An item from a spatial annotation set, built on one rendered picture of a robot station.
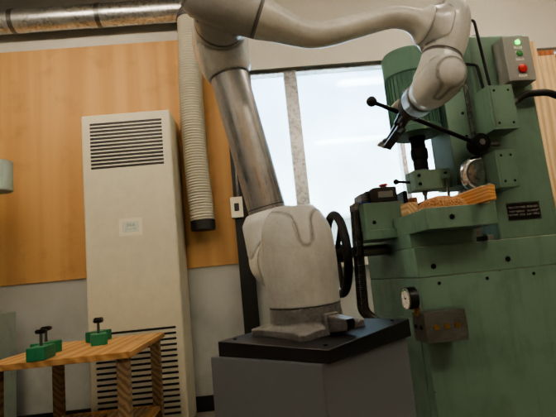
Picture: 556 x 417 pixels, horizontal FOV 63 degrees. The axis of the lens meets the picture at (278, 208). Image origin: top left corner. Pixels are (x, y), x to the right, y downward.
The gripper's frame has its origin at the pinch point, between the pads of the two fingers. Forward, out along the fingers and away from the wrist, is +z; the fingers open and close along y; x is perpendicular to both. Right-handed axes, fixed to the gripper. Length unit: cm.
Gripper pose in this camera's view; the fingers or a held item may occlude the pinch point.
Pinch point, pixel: (389, 127)
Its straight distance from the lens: 153.2
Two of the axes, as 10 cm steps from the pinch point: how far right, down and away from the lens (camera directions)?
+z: -1.2, 1.5, 9.8
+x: -9.2, -3.8, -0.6
